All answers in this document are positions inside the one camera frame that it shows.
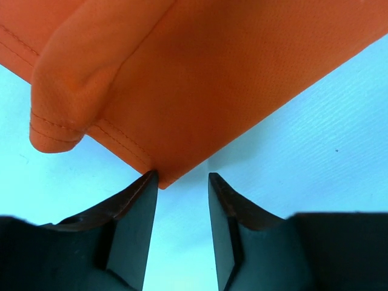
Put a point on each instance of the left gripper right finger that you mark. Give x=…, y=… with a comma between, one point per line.
x=254, y=249

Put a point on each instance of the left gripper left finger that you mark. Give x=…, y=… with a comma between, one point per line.
x=106, y=246

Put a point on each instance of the orange t shirt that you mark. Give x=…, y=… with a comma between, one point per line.
x=166, y=84

